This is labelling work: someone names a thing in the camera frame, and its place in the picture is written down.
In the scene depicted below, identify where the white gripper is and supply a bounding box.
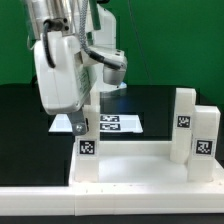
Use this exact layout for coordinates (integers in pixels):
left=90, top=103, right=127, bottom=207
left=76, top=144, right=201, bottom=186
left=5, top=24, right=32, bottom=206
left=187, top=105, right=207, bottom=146
left=34, top=32, right=96, bottom=136

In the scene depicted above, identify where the white desk tabletop tray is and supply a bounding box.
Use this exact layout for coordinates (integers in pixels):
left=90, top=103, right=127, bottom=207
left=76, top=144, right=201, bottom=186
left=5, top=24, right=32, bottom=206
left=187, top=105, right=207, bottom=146
left=67, top=139, right=224, bottom=187

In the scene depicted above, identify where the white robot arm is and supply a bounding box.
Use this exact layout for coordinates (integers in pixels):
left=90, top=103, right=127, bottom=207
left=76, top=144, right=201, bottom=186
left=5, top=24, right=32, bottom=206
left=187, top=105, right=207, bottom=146
left=21, top=0, right=127, bottom=136

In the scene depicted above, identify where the fiducial marker sheet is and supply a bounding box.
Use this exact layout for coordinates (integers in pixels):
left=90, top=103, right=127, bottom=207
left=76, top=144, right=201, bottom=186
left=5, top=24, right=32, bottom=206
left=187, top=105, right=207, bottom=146
left=49, top=114, right=143, bottom=133

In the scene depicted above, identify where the white L-shaped fence bar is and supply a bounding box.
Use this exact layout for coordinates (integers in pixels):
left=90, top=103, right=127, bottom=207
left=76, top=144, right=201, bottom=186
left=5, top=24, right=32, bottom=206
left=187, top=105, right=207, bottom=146
left=0, top=183, right=224, bottom=216

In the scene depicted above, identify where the grey braided wrist cable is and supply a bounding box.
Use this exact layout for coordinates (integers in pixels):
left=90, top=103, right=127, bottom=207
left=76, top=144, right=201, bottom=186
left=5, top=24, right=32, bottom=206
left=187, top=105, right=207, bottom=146
left=42, top=0, right=125, bottom=72

